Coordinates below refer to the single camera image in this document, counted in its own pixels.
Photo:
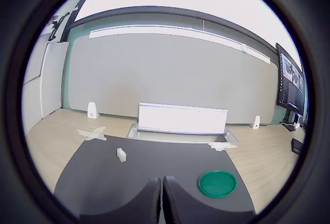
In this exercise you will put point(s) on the small white plastic terminal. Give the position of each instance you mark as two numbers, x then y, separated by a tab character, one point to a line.
121	155

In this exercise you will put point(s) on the black computer monitor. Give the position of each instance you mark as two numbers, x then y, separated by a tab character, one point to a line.
291	92

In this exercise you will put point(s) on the small black desk object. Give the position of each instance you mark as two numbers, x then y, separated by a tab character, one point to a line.
297	145

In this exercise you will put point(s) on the small round white sensor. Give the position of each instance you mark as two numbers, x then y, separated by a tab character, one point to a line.
244	47

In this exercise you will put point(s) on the black monitor stand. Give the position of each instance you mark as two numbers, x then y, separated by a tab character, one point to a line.
288	118

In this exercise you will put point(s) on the white tape strip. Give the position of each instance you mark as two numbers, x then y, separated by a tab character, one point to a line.
85	132
99	130
227	145
219	149

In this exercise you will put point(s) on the round green lid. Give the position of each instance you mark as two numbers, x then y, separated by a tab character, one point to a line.
217	184

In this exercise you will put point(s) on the white side panel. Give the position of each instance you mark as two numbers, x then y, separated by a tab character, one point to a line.
52	79

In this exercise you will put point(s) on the small white table bracket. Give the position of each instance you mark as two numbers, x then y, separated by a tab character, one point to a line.
92	110
255	123

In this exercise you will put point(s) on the grey partition panel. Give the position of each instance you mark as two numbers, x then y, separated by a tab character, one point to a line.
167	79

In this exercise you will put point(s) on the dark grey table mat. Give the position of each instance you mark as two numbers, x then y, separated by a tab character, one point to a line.
154	157

